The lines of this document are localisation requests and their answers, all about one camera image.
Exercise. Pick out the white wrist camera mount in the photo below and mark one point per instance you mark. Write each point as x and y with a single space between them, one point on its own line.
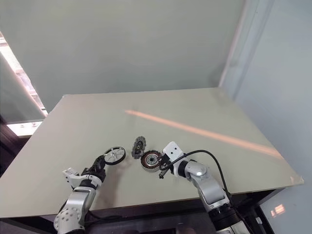
72 178
173 150

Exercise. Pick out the white ledge with bolts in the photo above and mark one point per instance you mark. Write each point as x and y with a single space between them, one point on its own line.
24 127

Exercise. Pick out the dark toothed gear disc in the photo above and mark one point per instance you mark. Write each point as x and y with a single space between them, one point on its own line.
137 147

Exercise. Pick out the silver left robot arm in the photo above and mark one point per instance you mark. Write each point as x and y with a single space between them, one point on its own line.
78 202

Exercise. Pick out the silver spoked rotor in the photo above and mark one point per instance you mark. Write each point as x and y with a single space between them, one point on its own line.
114 156

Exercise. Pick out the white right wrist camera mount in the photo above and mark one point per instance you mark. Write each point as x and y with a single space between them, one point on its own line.
173 150

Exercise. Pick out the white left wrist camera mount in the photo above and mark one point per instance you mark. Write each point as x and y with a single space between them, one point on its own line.
72 178

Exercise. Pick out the round motor housing with windings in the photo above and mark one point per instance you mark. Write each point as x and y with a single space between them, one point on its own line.
150 161

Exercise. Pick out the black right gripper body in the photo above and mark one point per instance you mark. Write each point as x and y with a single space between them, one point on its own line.
168 165

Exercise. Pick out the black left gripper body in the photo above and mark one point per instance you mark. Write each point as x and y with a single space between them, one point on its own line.
93 174

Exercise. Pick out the dark table frame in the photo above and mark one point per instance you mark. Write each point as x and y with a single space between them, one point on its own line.
146 214

